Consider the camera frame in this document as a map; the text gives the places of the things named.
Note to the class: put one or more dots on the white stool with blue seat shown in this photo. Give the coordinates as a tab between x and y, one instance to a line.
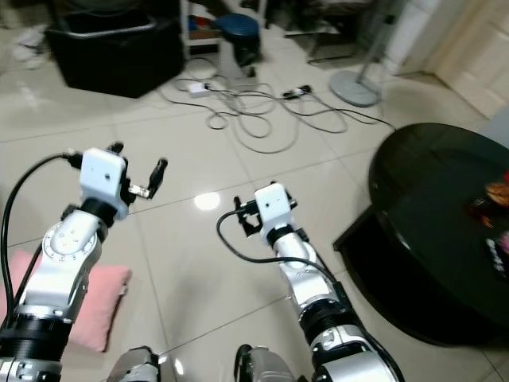
238	28

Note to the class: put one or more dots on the pink printed pillow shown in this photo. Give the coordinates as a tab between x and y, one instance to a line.
107	302

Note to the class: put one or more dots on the black plug adapter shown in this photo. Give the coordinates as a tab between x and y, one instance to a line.
296	93

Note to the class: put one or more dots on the metal frame chair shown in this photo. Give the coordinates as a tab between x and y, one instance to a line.
312	48

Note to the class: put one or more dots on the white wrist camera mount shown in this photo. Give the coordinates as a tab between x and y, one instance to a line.
103	171
274	200

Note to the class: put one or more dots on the silver robot leg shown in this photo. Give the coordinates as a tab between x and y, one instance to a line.
266	366
135	366

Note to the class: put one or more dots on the grey standing fan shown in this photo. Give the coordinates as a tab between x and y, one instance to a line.
354	87

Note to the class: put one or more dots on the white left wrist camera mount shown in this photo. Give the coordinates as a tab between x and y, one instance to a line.
103	171

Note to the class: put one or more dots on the silver left robot leg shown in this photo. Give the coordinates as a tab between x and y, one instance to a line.
135	366

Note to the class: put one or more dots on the white crumpled cloth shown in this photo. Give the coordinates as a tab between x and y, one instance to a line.
32	46

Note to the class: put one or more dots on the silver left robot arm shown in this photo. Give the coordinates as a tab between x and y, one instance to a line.
67	263

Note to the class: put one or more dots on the silver right robot leg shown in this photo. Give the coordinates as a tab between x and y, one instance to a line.
266	366

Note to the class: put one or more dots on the black storage box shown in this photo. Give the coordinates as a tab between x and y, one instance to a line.
115	68

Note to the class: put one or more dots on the white power strip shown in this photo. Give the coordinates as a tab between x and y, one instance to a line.
198	89

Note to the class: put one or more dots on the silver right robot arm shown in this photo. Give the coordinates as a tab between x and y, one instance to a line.
298	267

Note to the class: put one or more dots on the white storage shelf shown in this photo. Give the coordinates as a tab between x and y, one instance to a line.
200	28

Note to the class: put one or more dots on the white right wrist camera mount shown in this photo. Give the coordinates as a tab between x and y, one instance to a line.
274	200

